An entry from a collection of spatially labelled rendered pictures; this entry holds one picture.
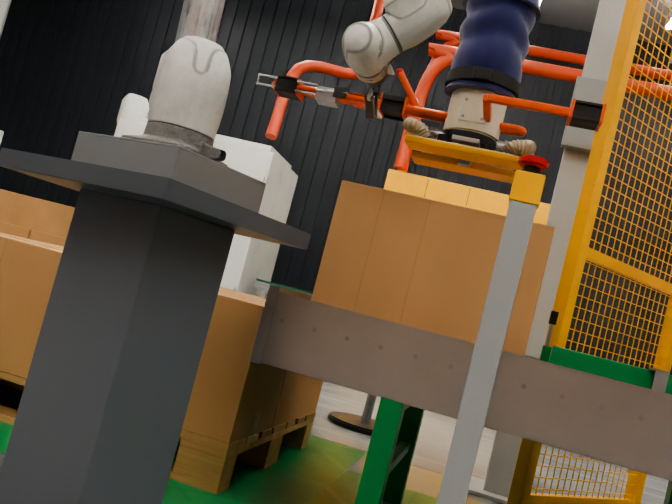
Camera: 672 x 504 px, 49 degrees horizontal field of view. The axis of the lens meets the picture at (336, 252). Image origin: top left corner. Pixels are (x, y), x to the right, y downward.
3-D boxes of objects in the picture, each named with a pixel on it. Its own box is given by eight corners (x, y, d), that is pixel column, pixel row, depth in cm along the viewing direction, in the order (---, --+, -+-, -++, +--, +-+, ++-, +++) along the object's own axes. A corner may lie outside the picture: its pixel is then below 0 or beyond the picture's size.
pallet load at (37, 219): (105, 289, 958) (123, 222, 964) (63, 284, 859) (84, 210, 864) (24, 267, 981) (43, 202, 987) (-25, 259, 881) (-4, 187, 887)
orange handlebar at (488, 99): (560, 147, 219) (563, 136, 220) (571, 118, 190) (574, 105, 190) (273, 93, 240) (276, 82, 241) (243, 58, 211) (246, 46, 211)
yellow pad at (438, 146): (520, 171, 213) (524, 155, 214) (522, 163, 204) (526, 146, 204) (407, 149, 221) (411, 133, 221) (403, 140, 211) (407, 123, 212)
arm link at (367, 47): (360, 87, 189) (405, 60, 187) (349, 65, 174) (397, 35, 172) (341, 54, 191) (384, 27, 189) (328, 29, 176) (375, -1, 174)
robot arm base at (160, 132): (196, 152, 152) (203, 127, 153) (117, 139, 162) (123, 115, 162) (243, 174, 169) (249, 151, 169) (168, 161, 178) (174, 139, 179)
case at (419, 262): (514, 367, 232) (543, 245, 234) (520, 372, 193) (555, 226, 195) (334, 319, 245) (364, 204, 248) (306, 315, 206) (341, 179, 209)
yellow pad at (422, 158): (518, 185, 232) (521, 169, 232) (519, 178, 222) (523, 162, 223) (413, 163, 240) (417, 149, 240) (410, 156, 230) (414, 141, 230)
